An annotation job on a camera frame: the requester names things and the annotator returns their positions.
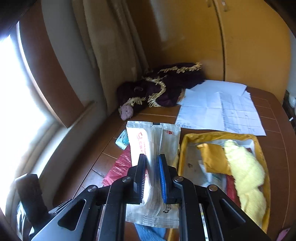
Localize red foil package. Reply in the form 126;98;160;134
102;145;132;186

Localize white plastic snack packet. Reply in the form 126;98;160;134
125;121;181;228

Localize light blue towel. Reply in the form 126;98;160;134
134;223;166;241

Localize white paper sheets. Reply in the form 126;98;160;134
175;80;266;136

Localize yellow padded envelope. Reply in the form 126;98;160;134
197;143;231;176

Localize dark purple gold-trimmed cloth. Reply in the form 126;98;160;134
116;62;205;115

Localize yellow gift box tray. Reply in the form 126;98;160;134
166;131;271;241

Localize yellow fluffy towel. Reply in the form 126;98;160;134
224;140;266;227

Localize yellow wooden wardrobe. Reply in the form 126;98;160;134
129;0;292;103

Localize small pink knitted item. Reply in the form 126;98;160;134
118;104;133;121

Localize beige curtain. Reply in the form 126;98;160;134
72;1;149;113

